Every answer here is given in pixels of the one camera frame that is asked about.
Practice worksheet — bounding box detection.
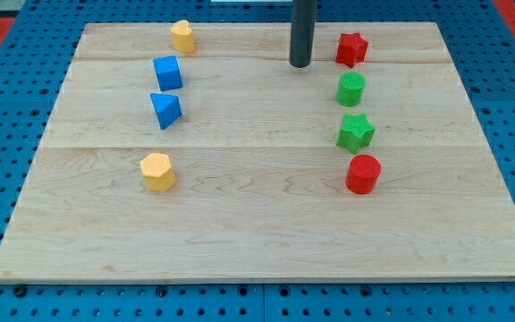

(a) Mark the light wooden board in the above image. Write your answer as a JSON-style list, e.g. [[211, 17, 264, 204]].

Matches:
[[0, 22, 515, 284]]

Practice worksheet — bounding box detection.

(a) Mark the yellow hexagon block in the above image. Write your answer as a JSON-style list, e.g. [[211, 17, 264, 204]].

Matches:
[[139, 153, 177, 192]]

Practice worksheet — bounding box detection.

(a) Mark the green star block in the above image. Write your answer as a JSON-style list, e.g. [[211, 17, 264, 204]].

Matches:
[[336, 114, 376, 154]]

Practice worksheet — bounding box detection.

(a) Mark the blue triangle block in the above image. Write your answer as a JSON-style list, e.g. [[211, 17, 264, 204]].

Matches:
[[150, 93, 182, 130]]

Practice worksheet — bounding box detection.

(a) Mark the red cylinder block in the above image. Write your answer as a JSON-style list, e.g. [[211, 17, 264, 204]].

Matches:
[[345, 155, 382, 194]]

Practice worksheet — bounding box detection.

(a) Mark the green cylinder block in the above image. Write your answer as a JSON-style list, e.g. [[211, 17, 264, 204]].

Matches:
[[335, 72, 366, 107]]

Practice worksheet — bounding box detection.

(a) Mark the blue cube block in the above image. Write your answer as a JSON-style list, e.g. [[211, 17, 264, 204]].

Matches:
[[153, 55, 182, 91]]

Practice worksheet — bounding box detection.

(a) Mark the yellow heart block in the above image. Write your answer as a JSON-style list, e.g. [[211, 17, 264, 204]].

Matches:
[[170, 20, 196, 53]]

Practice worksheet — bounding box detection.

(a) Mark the red star block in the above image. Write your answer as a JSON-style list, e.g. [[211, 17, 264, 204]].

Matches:
[[335, 32, 369, 68]]

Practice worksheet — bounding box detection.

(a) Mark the blue perforated base panel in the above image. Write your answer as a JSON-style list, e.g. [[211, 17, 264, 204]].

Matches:
[[0, 1, 515, 321]]

